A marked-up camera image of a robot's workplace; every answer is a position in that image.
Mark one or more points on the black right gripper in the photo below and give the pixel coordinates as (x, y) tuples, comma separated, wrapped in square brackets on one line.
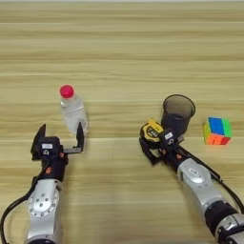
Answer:
[(173, 154)]

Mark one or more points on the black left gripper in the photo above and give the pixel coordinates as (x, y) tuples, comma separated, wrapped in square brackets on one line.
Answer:
[(56, 165)]

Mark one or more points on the clear bottle with red cap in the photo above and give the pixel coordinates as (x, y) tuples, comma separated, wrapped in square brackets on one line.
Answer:
[(73, 109)]

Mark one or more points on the colourful puzzle cube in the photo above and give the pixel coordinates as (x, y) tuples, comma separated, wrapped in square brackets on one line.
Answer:
[(217, 132)]

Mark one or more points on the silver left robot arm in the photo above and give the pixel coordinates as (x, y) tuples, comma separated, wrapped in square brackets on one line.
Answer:
[(44, 203)]

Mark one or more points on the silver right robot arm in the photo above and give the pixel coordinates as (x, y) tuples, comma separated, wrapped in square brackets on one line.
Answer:
[(203, 187)]

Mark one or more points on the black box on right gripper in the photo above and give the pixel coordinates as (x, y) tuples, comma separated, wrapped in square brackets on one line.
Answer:
[(168, 136)]

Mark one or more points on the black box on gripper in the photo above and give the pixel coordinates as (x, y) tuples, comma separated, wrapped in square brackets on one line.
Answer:
[(168, 136), (48, 146)]

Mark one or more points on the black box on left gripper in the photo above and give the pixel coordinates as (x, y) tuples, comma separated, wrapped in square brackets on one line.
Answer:
[(48, 146)]

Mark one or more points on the black mesh cup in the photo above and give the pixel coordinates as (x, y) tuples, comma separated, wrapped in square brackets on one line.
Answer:
[(177, 114)]

